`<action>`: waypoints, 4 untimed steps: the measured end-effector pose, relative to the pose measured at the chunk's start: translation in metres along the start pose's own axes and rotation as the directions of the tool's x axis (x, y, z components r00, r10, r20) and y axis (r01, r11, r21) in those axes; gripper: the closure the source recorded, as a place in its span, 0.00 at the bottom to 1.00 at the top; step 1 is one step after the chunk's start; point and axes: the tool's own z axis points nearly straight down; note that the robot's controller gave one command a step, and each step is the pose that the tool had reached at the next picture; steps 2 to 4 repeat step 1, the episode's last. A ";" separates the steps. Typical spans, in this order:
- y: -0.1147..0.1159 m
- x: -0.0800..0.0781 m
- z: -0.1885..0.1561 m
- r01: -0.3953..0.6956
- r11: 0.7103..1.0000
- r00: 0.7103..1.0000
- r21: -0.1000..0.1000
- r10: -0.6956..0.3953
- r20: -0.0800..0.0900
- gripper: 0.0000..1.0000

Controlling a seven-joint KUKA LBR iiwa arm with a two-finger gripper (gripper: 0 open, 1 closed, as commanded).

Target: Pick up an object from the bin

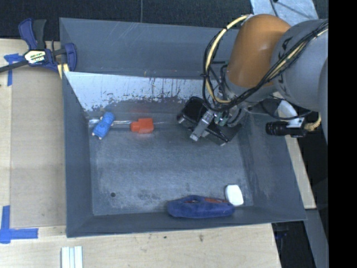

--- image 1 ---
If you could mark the grey metal bin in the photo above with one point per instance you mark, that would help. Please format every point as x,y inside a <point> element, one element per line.
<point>167,172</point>

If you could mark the pale wood flat board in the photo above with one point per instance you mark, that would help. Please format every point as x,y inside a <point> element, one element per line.
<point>36,149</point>

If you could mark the red-orange plastic block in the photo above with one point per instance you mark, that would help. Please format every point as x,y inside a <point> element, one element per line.
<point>142,125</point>

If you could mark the white oval soap bar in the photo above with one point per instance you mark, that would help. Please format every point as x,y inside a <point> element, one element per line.
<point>235,195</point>

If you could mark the blue toy car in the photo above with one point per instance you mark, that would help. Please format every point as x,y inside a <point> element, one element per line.
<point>102,126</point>

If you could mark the blue plush cloth toy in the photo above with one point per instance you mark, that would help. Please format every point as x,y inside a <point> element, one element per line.
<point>195,209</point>

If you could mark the black cylinder on white bracket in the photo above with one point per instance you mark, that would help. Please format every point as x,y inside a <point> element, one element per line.
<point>276,128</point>

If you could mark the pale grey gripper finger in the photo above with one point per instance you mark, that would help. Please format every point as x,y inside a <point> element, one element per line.
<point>201,126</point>

